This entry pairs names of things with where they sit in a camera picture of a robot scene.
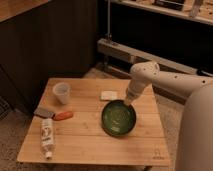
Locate metal rail beam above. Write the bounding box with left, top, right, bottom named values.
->
left=97, top=37, right=213, bottom=94

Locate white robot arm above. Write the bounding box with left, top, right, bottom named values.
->
left=124, top=61, right=213, bottom=171

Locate white sponge block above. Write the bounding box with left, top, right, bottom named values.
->
left=101, top=91, right=117, bottom=101

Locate wooden folding table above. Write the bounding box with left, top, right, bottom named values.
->
left=16, top=77, right=171, bottom=167

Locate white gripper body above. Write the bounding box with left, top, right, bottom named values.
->
left=125, top=79, right=146, bottom=102

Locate wooden shelf with items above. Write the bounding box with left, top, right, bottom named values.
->
left=112, top=0, right=213, bottom=26

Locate green ceramic bowl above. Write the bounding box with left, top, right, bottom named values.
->
left=101, top=99, right=137, bottom=137

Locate white plastic bottle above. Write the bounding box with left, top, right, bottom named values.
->
left=41, top=118, right=54, bottom=160

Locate translucent plastic cup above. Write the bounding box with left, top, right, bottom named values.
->
left=52, top=82, right=70, bottom=105

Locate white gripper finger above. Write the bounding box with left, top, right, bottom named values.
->
left=124, top=99, right=132, bottom=106

